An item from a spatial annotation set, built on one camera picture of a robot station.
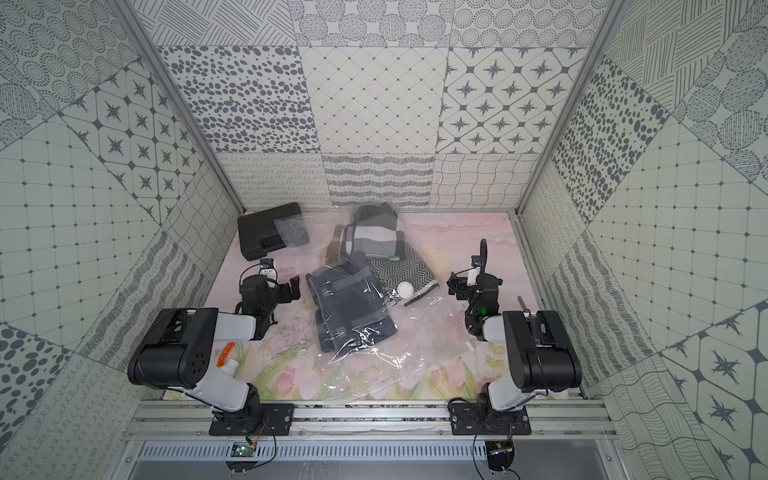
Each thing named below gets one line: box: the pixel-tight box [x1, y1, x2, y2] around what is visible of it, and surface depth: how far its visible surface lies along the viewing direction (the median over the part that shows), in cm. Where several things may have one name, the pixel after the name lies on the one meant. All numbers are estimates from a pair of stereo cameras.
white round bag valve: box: [397, 281, 415, 299], surface depth 93 cm
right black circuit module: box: [485, 439, 515, 471], surface depth 74 cm
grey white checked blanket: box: [340, 202, 406, 261], surface depth 109 cm
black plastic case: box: [237, 202, 303, 261], surface depth 107 cm
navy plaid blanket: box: [306, 251, 397, 358], surface depth 92 cm
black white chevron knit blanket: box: [370, 244, 440, 306], surface depth 97 cm
